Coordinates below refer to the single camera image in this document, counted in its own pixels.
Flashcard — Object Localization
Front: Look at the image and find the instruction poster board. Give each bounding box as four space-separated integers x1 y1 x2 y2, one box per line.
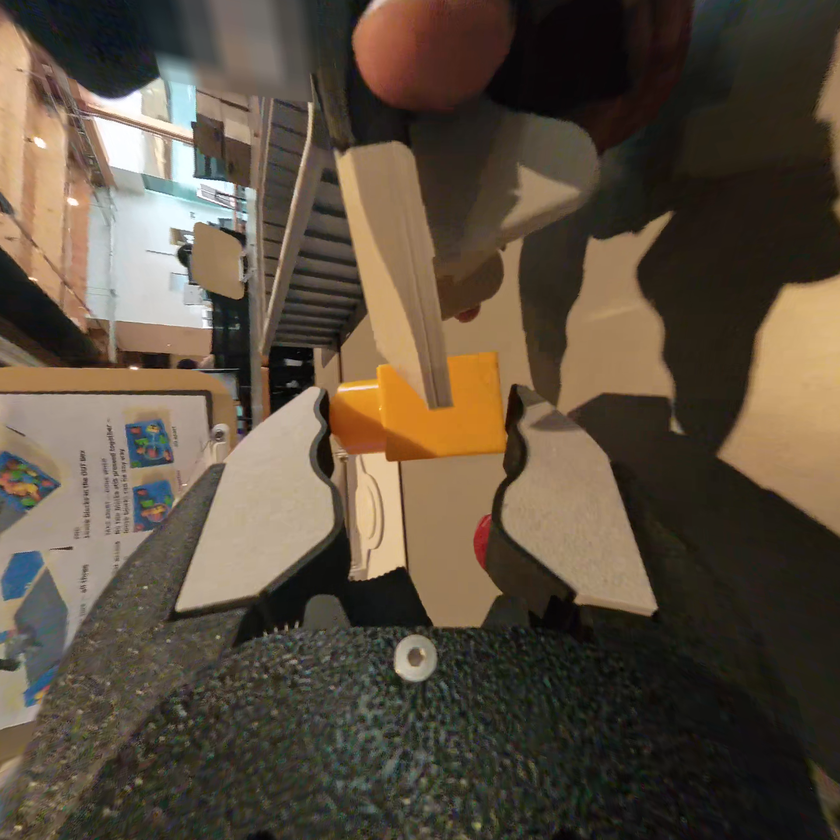
0 366 238 765

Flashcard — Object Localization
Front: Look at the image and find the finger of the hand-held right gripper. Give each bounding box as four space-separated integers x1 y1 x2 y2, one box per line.
333 140 455 410
408 101 602 322

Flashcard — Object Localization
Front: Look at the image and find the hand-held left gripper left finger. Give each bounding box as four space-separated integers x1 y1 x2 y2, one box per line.
169 386 349 623

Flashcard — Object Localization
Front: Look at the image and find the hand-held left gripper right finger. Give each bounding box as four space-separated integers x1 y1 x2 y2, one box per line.
484 384 660 618

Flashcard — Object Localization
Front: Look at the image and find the person's right hand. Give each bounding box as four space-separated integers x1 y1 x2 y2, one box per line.
353 0 518 112

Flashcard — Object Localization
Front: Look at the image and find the yellow single-stud block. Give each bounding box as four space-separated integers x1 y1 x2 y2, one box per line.
328 351 508 462

